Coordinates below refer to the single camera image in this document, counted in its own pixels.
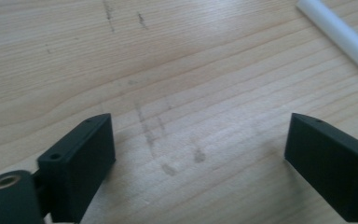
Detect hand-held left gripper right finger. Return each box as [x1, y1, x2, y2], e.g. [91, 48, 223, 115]
[284, 112, 358, 223]

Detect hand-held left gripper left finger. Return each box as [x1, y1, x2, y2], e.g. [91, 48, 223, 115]
[36, 113, 117, 224]

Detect white plastic tube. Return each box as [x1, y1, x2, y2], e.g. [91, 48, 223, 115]
[296, 0, 358, 83]

